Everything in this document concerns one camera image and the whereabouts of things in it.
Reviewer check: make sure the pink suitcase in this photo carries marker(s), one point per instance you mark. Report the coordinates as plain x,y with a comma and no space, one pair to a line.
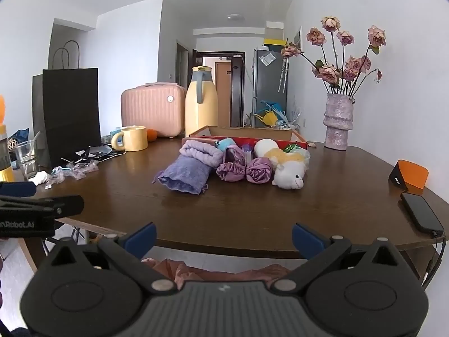
151,112

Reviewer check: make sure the pink cloth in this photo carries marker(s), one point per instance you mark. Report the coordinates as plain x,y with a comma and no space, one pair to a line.
210,275

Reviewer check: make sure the dried pink rose bouquet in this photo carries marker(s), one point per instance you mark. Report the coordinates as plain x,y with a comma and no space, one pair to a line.
329,72

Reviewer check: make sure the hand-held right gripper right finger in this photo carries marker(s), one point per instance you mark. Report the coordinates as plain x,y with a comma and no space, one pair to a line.
308,241

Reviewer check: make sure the blue white tissue packet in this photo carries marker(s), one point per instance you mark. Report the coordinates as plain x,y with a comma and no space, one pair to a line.
248,152

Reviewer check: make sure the mint green pouch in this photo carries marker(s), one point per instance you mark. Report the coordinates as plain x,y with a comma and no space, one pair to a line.
303,158

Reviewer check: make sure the white yellow plush toy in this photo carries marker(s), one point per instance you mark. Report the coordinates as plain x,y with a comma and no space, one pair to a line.
287,177

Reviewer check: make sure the brown door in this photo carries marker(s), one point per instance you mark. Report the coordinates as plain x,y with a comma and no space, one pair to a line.
223,94

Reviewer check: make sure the black phone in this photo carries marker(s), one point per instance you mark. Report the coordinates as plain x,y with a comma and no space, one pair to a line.
421,212

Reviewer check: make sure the dark wooden door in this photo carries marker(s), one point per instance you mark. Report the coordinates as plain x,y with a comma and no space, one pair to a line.
237,91

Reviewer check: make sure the clear glass cup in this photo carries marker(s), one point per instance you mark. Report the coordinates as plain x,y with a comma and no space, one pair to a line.
25,159

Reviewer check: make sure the blue plush toy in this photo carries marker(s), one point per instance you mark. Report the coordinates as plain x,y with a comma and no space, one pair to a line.
226,143

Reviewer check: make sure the pile of clear plastic wrappers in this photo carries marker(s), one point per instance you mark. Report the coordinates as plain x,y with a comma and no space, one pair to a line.
75,172

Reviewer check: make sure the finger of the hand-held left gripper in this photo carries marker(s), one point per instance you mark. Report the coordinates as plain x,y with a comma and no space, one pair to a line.
68,205
17,189

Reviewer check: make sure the purple felt pouch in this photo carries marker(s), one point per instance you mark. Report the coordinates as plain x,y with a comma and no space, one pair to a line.
186,175

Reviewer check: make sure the wall picture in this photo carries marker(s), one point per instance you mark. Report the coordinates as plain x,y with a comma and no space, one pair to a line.
298,37

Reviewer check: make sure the purple textured vase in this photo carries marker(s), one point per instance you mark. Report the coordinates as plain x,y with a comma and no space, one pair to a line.
337,123

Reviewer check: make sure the yellow mug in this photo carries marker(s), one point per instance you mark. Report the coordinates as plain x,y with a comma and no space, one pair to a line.
135,139

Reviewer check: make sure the round ceiling lamp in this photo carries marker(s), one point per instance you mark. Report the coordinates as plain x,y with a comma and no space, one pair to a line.
235,17

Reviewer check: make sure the grey fridge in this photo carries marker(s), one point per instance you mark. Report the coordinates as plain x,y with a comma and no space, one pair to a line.
268,80

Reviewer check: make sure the orange capped bottle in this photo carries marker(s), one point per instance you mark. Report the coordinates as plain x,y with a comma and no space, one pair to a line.
4,147

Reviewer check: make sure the orange black box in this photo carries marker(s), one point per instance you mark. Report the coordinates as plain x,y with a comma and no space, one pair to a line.
412,173

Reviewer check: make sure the dark blue cloth bag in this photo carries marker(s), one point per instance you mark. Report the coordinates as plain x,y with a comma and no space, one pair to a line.
19,137

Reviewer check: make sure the light blue packet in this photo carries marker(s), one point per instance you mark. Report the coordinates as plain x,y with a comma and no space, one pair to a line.
115,131

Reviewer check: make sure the orange fruit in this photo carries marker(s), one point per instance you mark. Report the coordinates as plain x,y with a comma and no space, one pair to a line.
152,135

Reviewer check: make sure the black paper bag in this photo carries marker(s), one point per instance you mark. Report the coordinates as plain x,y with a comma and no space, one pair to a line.
70,112

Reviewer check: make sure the yellow box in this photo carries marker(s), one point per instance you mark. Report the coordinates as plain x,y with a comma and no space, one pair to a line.
275,41

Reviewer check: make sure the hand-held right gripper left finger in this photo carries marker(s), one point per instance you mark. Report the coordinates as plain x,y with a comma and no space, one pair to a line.
142,240

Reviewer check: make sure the cluttered storage cart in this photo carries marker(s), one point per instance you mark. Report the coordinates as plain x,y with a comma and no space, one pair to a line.
270,114

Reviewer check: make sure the white soft ball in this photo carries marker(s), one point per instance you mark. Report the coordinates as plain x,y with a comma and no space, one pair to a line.
265,146

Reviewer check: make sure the red cardboard box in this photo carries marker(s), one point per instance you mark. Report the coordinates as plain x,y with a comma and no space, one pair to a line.
252,132

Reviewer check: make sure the yellow thermos jug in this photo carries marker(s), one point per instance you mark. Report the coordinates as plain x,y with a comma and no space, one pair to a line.
201,112

